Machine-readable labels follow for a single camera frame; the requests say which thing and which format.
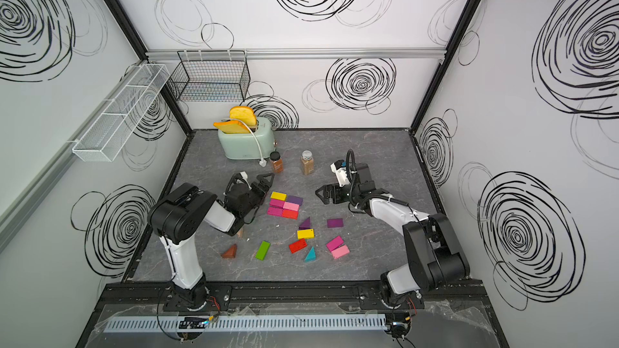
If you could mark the red pepper spice jar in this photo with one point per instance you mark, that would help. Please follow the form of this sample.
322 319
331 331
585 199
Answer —
276 161

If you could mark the brown spice jar silver lid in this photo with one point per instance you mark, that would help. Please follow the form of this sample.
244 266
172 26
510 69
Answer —
307 161

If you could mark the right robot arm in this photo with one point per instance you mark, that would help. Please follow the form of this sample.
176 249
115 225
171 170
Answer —
434 255

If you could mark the black wire basket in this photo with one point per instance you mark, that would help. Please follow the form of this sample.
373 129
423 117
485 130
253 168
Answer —
211 76

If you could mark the mint green toaster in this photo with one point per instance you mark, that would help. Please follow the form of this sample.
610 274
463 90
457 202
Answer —
257 145

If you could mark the teal triangle block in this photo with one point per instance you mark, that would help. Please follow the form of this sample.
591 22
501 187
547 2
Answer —
311 256

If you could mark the white mesh wall shelf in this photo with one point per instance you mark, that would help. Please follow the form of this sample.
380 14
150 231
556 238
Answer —
107 135

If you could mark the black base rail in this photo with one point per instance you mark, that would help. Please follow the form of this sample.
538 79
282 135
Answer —
231 295

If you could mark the back yellow toast slice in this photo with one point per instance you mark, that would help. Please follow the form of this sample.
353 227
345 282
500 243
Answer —
244 114

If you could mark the yellow block centre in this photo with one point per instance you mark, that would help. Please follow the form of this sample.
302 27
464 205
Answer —
306 234

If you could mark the yellow block near magenta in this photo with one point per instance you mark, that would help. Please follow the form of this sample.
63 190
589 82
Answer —
279 196

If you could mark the grey slotted cable duct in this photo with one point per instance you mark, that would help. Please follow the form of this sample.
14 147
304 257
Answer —
246 323

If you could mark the red block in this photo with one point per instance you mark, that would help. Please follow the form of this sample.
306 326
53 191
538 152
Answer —
288 213
298 245

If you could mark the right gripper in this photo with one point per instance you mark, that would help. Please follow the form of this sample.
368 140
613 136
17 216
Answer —
336 188

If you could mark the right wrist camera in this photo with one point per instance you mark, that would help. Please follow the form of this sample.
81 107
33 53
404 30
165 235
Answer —
339 168

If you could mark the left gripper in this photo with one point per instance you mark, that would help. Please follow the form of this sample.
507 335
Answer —
261 192

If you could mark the green block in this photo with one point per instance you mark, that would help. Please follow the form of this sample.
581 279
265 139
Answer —
263 250

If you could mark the magenta block right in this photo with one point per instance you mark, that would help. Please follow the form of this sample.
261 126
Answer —
335 243

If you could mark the front yellow toast slice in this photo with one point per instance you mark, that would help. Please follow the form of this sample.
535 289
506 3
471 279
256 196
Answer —
232 127

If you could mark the brown triangle block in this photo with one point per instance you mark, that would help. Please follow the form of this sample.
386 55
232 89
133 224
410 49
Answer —
230 253

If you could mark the light pink block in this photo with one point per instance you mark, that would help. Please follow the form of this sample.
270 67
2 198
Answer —
291 206
340 252

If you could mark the yellow toast slice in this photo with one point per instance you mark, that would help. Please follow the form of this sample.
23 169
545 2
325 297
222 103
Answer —
244 114
232 127

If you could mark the magenta block beside yellow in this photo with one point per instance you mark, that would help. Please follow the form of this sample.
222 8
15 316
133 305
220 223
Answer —
276 203

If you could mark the purple triangle block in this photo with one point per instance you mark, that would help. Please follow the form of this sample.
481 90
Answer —
305 225

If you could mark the magenta speckled block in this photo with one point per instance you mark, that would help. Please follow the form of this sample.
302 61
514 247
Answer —
275 211

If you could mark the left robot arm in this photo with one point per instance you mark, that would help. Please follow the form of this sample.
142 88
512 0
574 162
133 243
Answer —
176 218

